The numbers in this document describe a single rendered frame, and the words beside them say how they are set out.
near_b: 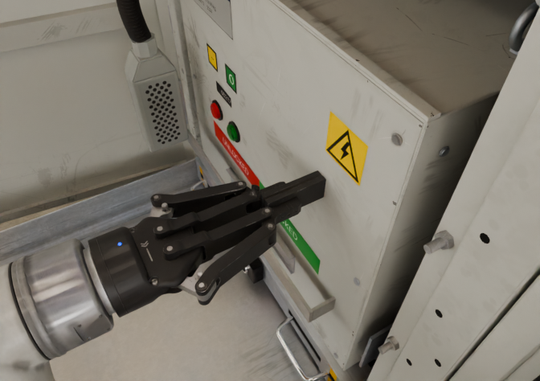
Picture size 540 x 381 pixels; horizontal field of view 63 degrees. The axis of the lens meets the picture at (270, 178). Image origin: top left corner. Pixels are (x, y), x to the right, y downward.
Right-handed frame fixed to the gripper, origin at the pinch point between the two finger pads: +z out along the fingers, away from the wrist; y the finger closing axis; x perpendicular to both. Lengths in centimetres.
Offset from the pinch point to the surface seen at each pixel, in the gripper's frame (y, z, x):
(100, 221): -41, -20, -38
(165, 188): -42, -5, -36
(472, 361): 21.6, 3.8, -1.1
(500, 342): 22.1, 3.8, 3.8
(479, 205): 15.9, 4.2, 12.6
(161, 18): -47.2, 2.4, -2.0
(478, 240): 17.1, 3.8, 10.4
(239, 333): -5.5, -5.8, -38.4
